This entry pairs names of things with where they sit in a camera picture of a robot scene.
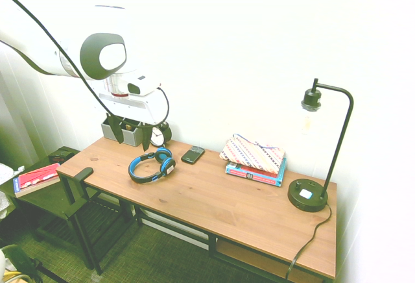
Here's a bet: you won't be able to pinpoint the striped fabric pouch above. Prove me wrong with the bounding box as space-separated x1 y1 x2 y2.
219 133 286 175

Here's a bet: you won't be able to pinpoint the yellow cable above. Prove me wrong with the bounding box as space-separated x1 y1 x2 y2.
0 270 22 283

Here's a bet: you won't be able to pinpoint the white bubble wrap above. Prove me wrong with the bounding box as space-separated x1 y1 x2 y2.
0 162 26 187

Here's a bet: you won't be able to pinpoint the black chair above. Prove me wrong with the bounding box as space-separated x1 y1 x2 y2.
0 145 131 276

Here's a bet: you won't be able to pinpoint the wooden lower desk shelf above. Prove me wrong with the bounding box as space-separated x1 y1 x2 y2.
215 240 327 283

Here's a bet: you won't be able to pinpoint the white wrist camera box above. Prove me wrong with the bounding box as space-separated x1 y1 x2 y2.
126 73 162 97

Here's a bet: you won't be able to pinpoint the red book under pouch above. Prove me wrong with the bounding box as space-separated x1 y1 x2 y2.
230 162 280 177

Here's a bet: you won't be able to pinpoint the black desk lamp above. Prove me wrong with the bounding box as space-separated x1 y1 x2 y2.
287 77 355 214

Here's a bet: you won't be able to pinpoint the grey desk organizer box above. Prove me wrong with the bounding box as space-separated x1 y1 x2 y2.
101 116 146 148

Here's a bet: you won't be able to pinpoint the wooden desk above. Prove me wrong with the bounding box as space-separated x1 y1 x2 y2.
59 168 335 283

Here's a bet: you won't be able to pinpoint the red cover book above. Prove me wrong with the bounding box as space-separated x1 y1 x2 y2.
12 162 62 199

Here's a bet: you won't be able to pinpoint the black clamp headphone hook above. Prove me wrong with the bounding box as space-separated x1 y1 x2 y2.
62 167 95 219

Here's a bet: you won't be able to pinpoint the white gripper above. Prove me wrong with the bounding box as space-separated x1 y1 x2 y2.
91 88 165 153

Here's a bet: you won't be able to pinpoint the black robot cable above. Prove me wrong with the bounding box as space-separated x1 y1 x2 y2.
0 0 171 131

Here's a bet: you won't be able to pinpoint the black smartphone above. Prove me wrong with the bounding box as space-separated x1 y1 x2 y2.
180 145 206 166

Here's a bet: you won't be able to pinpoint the small black box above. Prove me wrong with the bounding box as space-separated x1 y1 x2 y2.
48 146 76 164

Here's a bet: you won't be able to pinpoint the black tripod stand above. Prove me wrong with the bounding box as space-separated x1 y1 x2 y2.
18 255 71 283

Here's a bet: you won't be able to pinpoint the black alarm clock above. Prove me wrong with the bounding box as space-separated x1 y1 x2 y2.
149 121 173 149

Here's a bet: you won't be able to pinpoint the blue book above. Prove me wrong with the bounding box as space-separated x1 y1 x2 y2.
224 157 289 188

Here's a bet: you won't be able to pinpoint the black lamp power cable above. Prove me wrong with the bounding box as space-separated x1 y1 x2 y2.
285 203 333 281

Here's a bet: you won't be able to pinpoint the blue and black headphones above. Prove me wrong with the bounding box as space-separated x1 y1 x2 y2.
127 147 177 185

